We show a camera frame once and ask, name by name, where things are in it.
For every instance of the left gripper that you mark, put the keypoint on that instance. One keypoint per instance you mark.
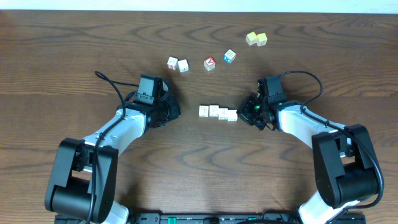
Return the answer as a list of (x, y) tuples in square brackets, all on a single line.
[(171, 108)]

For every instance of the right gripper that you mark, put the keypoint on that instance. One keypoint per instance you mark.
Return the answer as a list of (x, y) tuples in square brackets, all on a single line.
[(244, 112)]

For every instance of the plain wooden block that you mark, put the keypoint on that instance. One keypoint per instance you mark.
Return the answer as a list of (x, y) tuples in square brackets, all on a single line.
[(222, 113), (203, 111), (183, 65), (232, 115)]

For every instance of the wooden block green edge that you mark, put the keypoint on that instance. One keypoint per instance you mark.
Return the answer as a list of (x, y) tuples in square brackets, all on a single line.
[(214, 111)]

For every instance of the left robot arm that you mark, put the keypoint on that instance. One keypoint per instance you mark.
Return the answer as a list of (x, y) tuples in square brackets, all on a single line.
[(83, 179)]

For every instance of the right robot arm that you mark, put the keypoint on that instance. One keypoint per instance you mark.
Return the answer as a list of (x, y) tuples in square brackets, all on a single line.
[(347, 173)]

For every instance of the red sided wooden block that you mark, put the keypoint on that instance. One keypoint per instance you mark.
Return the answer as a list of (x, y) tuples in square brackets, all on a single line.
[(172, 63)]

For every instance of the blue sided wooden block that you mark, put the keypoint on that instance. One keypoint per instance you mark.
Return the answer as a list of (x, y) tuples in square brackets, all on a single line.
[(229, 56)]

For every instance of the red letter A block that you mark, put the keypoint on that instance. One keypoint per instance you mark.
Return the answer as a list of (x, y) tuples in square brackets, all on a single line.
[(209, 63)]

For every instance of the yellow wooden block right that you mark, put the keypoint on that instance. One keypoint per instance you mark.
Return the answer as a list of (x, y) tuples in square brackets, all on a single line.
[(261, 39)]

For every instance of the yellow wooden block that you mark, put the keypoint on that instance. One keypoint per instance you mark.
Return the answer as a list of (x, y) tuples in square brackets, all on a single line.
[(251, 38), (261, 39)]

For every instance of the yellow wooden block left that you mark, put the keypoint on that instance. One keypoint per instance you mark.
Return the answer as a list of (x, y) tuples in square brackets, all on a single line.
[(251, 38)]

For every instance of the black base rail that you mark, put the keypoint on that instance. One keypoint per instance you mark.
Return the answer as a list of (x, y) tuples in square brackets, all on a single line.
[(266, 217)]

